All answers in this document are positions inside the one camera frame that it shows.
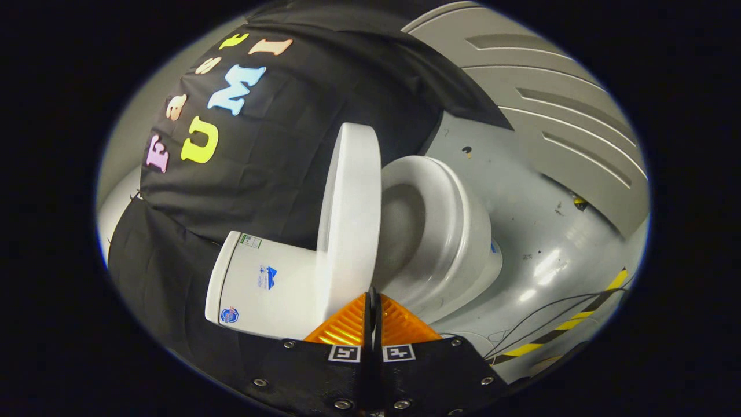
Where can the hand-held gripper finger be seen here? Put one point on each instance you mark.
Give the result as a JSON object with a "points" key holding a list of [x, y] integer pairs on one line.
{"points": [[378, 370], [367, 370]]}

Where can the white toilet lid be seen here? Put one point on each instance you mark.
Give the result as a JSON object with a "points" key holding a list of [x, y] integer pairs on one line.
{"points": [[353, 220]]}

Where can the white ceramic toilet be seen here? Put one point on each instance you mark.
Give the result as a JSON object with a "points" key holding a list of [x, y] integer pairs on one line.
{"points": [[272, 284]]}

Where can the white toilet seat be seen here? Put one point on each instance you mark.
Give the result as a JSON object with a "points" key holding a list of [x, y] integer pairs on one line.
{"points": [[451, 214]]}

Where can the yellow black hazard tape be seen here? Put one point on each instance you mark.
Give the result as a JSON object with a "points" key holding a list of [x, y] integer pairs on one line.
{"points": [[570, 324]]}

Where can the black backdrop cloth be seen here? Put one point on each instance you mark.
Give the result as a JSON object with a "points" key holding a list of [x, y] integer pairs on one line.
{"points": [[278, 174]]}

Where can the white drawer cabinet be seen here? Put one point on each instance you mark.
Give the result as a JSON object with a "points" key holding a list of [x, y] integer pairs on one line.
{"points": [[556, 98]]}

